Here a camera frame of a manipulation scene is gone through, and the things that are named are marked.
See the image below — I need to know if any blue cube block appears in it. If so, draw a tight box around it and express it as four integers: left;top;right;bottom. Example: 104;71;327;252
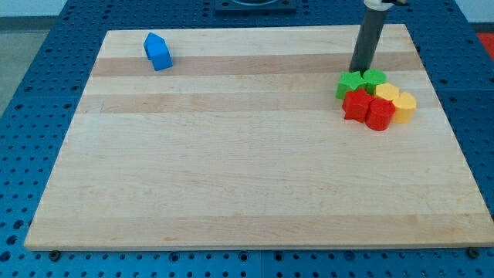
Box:
147;42;173;71

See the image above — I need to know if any green circle block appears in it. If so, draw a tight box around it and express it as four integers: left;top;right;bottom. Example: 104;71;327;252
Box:
362;69;387;95

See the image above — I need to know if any wooden board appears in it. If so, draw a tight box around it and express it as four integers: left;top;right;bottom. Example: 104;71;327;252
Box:
24;24;493;251

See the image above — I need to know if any red star block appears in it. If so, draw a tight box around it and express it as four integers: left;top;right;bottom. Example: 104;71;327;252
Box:
342;88;375;123

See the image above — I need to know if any green star block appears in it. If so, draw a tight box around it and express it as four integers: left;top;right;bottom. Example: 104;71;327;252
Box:
335;71;366;100

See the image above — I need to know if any blue pentagon block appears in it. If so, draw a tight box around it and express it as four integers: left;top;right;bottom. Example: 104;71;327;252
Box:
144;32;165;60

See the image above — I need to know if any red cylinder block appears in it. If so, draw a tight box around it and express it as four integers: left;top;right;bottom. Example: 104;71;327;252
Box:
365;99;395;131

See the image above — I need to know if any yellow hexagon block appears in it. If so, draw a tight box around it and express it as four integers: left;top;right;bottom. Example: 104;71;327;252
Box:
375;83;400;101

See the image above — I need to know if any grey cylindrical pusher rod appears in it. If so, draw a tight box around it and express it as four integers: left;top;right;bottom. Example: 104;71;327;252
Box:
349;8;387;75

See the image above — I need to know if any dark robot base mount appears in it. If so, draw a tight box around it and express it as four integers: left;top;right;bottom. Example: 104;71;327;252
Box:
213;0;297;14

